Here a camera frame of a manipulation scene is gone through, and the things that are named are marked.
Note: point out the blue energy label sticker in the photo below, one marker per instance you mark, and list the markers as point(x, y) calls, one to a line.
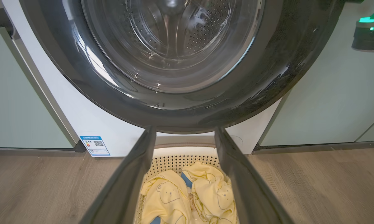
point(95, 146)

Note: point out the white front-load washing machine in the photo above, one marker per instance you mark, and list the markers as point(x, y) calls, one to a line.
point(81, 118)

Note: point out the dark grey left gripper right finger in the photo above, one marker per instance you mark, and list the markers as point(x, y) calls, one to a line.
point(249, 193)

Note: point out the pale yellow bear-print garment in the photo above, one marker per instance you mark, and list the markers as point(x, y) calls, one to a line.
point(212, 193)
point(166, 199)

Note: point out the white perforated laundry basket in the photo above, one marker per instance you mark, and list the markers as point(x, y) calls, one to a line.
point(174, 158)

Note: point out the wide pale green cabinet door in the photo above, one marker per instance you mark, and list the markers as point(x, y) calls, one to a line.
point(330, 93)

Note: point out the steel washer drum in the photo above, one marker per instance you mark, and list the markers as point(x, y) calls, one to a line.
point(180, 28)

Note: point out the dark cabinet plinth strip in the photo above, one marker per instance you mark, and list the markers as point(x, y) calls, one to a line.
point(314, 146)
point(28, 151)

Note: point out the round dark glass washer door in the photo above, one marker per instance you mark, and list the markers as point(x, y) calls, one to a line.
point(81, 77)

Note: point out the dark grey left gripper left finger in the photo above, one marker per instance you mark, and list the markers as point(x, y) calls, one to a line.
point(124, 186)

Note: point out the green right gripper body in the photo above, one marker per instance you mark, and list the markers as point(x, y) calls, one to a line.
point(370, 37)

